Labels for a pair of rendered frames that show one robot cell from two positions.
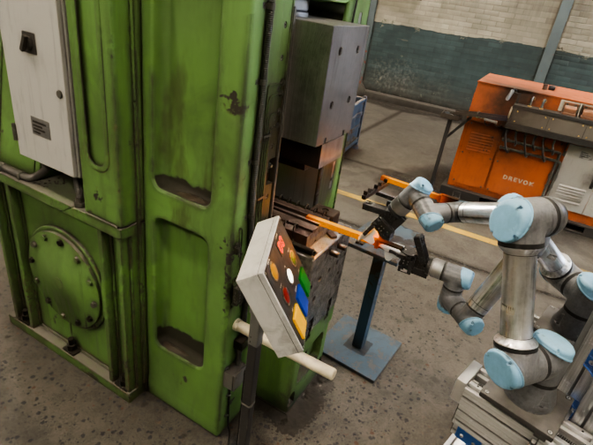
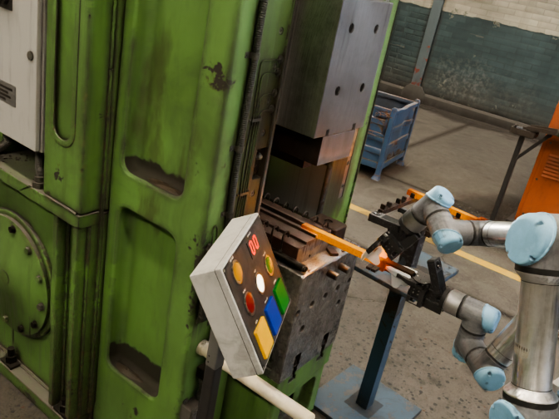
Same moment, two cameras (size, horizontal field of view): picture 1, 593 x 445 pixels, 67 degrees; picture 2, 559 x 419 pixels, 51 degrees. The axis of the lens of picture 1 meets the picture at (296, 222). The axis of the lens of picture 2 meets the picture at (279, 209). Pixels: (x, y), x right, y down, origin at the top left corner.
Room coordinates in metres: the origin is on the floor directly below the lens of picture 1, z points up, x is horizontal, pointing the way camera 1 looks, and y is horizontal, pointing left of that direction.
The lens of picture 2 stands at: (-0.12, -0.16, 1.85)
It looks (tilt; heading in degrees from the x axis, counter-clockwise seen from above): 24 degrees down; 6
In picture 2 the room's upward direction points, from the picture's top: 11 degrees clockwise
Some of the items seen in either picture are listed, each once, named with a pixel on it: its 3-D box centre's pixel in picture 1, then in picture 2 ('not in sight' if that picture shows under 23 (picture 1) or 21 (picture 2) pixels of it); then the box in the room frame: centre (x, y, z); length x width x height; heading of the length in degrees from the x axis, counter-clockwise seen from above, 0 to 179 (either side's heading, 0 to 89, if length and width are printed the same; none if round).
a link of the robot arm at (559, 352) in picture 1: (546, 356); not in sight; (1.06, -0.79, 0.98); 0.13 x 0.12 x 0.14; 117
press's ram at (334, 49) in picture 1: (298, 72); (306, 52); (1.80, 0.07, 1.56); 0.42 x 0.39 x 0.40; 64
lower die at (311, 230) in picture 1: (275, 216); (266, 222); (1.77, 0.09, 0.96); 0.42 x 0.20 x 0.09; 64
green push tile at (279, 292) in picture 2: (303, 282); (279, 296); (1.23, -0.05, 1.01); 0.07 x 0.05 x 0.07; 179
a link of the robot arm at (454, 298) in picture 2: (437, 267); (454, 302); (1.48, -0.55, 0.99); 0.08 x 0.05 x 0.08; 154
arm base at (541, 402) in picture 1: (533, 383); not in sight; (1.07, -0.80, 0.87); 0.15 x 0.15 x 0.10
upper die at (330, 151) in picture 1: (285, 137); (284, 126); (1.77, 0.09, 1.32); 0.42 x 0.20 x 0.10; 64
